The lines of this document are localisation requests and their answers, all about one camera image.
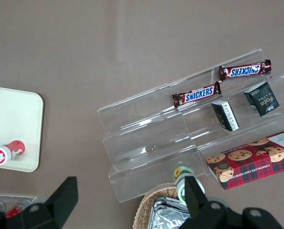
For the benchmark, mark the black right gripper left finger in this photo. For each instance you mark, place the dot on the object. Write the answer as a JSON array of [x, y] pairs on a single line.
[[61, 200]]

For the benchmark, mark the black box gold lettering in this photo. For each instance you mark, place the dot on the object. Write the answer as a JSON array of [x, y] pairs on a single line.
[[263, 100]]

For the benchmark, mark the light oval wicker basket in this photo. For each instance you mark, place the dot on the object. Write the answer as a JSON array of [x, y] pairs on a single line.
[[146, 200]]

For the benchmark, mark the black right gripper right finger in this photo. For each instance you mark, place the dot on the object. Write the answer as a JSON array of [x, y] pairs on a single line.
[[194, 198]]

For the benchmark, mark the black box white label side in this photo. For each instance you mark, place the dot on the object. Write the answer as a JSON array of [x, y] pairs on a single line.
[[226, 115]]

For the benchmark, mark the clear acrylic stepped shelf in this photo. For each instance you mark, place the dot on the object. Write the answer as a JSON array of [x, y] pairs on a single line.
[[251, 126], [144, 143]]

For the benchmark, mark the red tartan cookie box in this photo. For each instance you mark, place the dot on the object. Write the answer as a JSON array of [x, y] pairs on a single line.
[[251, 162]]

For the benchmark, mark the silver foil food container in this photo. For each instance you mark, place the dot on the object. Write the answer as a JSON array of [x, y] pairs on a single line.
[[163, 217]]

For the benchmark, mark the clear acrylic bottle rack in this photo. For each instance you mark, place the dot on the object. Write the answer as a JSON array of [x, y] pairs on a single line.
[[25, 199]]

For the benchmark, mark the red yogurt drink bottle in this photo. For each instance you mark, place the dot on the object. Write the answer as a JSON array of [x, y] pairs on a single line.
[[12, 149]]

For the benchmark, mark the Snickers chocolate bar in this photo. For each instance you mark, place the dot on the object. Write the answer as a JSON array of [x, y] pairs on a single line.
[[199, 93], [245, 70]]

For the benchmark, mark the cream plastic serving tray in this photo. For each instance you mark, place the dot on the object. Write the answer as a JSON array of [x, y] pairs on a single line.
[[13, 119]]

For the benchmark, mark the green lid white bottle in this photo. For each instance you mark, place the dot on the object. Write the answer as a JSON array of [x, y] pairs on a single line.
[[180, 173]]

